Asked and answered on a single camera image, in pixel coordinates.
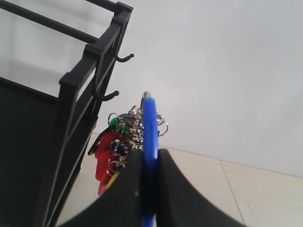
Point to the black two-tier metal rack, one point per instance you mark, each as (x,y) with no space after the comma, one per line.
(43,138)

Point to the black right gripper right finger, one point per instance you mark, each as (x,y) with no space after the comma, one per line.
(179,204)

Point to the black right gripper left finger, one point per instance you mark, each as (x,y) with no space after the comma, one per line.
(121,204)

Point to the blue plastic key tag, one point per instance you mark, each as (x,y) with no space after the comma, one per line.
(150,158)

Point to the black curved lever handle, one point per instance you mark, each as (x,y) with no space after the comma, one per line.
(105,98)
(125,59)

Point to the bunch of coloured key tags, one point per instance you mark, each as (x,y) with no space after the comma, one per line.
(114,145)

